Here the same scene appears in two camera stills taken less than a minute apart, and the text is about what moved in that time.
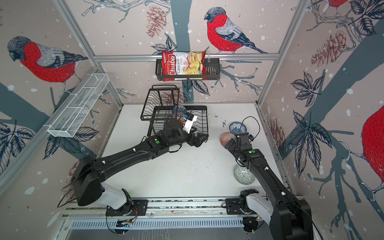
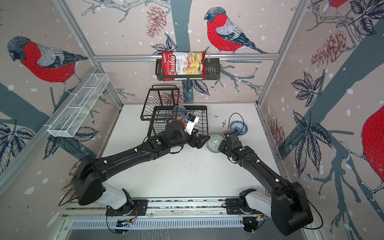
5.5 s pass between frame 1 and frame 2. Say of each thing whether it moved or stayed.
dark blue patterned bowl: stayed
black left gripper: stayed
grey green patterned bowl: moved
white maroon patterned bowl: stayed
